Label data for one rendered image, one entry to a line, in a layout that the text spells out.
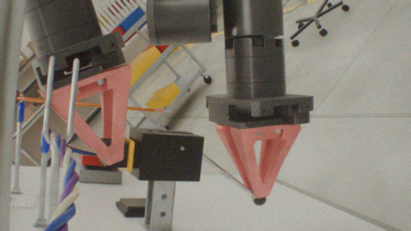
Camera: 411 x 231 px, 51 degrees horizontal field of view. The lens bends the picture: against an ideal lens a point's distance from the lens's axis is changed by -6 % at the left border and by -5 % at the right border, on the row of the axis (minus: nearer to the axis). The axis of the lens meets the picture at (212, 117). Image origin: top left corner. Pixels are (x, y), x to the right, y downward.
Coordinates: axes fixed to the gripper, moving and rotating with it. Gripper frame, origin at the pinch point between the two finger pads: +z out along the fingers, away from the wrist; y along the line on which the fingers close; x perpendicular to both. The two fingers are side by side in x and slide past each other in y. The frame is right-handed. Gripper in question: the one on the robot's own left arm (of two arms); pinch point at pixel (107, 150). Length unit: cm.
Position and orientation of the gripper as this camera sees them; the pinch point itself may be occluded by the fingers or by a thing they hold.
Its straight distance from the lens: 39.0
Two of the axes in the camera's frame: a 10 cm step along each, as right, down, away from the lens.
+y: 4.2, 0.8, -9.0
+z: 2.9, 9.3, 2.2
